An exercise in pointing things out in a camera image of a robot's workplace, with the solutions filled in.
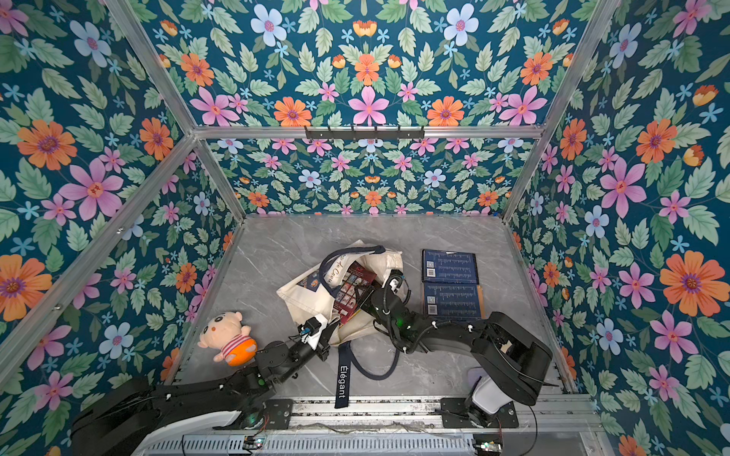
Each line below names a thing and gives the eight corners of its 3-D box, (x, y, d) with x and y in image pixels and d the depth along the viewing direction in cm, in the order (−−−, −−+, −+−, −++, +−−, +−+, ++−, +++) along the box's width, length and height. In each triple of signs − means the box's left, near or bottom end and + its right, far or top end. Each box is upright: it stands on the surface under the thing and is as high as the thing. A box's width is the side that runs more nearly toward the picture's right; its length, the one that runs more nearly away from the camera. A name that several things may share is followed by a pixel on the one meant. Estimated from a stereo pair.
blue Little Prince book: (423, 283, 102) (424, 278, 99) (420, 254, 110) (421, 249, 108) (478, 283, 102) (480, 278, 99) (471, 254, 110) (473, 249, 108)
